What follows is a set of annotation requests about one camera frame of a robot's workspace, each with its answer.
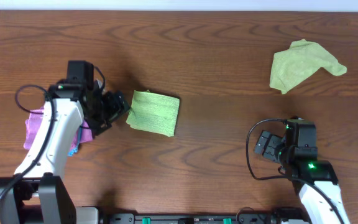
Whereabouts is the folded purple cloth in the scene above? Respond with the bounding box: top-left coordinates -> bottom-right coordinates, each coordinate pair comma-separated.
24,107 -> 93,150

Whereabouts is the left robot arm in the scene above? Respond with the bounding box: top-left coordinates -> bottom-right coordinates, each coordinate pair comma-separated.
0,84 -> 130,223

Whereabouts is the crumpled light green cloth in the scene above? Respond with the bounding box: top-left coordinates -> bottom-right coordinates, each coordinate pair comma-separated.
269,39 -> 347,95

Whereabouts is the light green cloth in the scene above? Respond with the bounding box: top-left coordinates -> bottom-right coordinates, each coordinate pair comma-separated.
269,39 -> 347,95
126,90 -> 180,137

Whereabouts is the folded blue cloth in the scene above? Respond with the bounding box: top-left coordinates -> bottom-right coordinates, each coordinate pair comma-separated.
68,128 -> 83,157

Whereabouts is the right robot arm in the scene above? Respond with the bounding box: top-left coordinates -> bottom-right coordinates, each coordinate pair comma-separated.
254,129 -> 350,223

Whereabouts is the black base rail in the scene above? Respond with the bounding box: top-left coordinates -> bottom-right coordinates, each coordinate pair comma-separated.
76,206 -> 310,224

